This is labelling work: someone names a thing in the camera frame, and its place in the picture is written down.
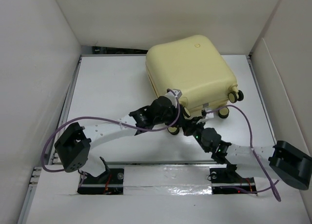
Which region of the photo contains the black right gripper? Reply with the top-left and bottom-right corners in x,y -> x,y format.
181,117 -> 210,153

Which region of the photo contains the yellow hard-shell suitcase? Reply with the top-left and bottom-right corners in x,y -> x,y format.
145,34 -> 244,136

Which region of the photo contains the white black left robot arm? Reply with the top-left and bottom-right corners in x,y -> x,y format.
54,96 -> 180,183

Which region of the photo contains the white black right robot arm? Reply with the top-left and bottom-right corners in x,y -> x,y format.
182,117 -> 312,190

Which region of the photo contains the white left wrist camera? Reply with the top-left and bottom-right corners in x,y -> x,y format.
164,89 -> 182,107

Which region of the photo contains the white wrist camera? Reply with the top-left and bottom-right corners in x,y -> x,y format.
164,89 -> 182,107
197,108 -> 215,124

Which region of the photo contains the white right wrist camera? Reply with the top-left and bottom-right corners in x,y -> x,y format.
197,108 -> 215,124

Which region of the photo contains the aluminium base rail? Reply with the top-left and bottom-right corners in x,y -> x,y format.
29,160 -> 293,195

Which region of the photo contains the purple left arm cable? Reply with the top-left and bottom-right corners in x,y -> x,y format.
41,88 -> 181,173

